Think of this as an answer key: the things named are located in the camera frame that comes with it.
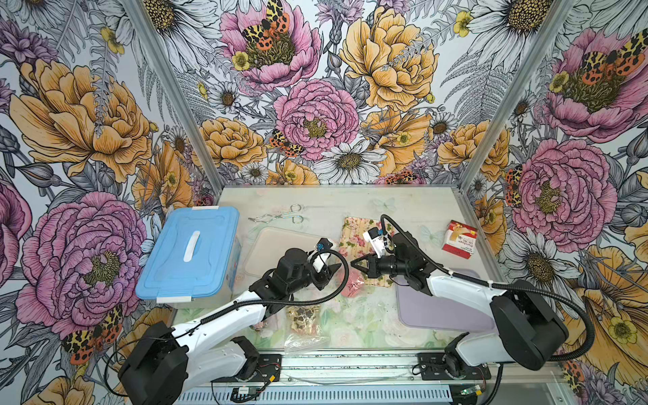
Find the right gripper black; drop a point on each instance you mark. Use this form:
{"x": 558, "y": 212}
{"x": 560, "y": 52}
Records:
{"x": 372, "y": 266}

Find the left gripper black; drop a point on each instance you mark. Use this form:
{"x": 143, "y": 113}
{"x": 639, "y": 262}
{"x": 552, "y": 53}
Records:
{"x": 322, "y": 278}

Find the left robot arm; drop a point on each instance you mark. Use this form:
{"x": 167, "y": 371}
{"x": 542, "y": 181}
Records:
{"x": 221, "y": 326}

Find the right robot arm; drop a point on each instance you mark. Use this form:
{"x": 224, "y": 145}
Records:
{"x": 527, "y": 331}

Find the bag of mixed snacks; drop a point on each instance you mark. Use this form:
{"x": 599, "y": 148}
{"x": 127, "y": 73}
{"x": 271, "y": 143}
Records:
{"x": 304, "y": 331}

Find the yellow floral tray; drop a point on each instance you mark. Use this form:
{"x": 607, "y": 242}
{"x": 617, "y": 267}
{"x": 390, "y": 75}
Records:
{"x": 353, "y": 245}

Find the beige plastic tray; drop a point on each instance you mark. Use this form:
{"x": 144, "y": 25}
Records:
{"x": 270, "y": 245}

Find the lavender plastic tray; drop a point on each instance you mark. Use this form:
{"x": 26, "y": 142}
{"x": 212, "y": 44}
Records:
{"x": 461, "y": 307}

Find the metal scissors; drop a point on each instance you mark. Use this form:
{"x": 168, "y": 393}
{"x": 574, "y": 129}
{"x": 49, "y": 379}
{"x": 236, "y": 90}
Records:
{"x": 294, "y": 214}

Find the red white small box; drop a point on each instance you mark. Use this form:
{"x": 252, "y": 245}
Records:
{"x": 460, "y": 239}

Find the blue lidded storage box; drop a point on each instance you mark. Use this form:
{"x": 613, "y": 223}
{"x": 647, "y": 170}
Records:
{"x": 194, "y": 261}

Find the aluminium front rail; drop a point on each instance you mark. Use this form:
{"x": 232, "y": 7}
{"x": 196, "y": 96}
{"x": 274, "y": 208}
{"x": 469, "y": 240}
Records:
{"x": 329, "y": 367}

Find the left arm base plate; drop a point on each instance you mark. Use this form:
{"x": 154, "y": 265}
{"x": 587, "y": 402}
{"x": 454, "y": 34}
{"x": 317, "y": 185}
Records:
{"x": 260, "y": 371}

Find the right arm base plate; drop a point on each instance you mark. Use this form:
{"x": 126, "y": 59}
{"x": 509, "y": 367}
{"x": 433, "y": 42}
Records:
{"x": 440, "y": 366}

